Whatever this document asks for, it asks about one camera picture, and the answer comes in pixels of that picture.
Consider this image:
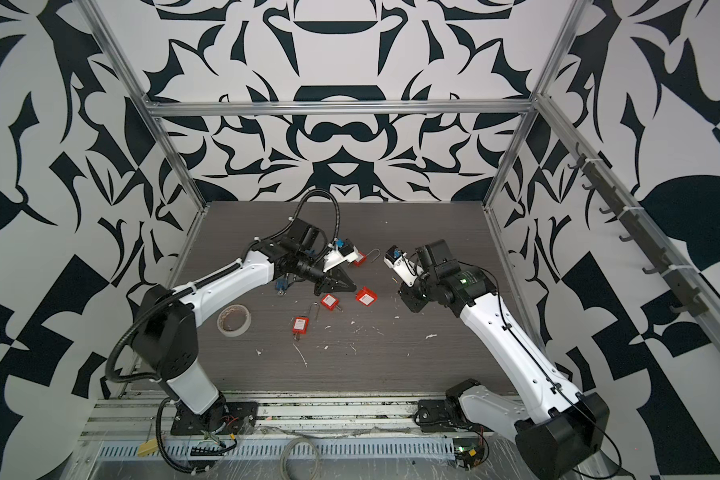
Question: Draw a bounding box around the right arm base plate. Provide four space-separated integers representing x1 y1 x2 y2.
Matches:
412 398 507 433

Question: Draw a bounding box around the tape roll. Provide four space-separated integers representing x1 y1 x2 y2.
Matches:
216 304 252 338

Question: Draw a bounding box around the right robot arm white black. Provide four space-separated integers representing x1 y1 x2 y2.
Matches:
384 240 610 479

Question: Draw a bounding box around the blue padlock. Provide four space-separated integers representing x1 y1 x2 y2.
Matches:
275 276 290 296

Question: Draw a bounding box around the red padlock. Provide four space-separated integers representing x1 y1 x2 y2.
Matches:
314 285 343 312
355 287 378 306
352 248 381 267
292 302 319 341

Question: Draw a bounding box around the red padlock front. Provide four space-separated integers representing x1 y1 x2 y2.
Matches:
292 302 319 341

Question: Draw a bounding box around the small circuit board right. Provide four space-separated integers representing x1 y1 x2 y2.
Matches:
453 437 490 470

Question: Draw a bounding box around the coiled grey cable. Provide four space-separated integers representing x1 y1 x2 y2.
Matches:
279 436 323 480

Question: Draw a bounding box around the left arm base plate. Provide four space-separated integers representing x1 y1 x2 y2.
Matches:
170 399 259 436

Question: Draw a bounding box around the white slotted cable duct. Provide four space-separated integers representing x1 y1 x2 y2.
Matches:
92 436 457 462

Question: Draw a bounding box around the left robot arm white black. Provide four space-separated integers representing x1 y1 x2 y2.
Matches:
105 189 360 416

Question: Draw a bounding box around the aluminium frame crossbar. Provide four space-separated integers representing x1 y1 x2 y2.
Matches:
146 99 532 118

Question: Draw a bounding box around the grey hook rail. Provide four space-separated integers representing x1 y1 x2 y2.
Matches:
571 152 710 317

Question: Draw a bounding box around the yellow connector block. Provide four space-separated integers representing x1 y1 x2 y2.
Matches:
136 438 159 457

